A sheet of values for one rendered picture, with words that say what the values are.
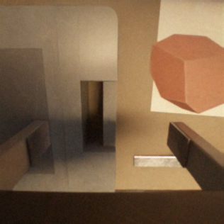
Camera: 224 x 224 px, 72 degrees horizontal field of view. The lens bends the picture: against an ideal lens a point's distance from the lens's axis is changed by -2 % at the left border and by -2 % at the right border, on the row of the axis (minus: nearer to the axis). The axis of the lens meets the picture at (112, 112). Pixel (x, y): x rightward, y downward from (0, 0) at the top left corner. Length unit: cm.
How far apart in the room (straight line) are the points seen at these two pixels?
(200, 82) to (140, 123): 11
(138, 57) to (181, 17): 9
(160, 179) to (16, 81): 30
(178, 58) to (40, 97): 19
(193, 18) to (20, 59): 25
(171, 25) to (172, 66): 7
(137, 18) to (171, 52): 7
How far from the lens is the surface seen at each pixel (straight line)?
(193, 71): 26
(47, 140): 17
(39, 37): 21
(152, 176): 34
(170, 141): 16
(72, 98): 20
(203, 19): 30
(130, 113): 27
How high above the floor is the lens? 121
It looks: 74 degrees down
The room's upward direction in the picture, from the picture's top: 179 degrees clockwise
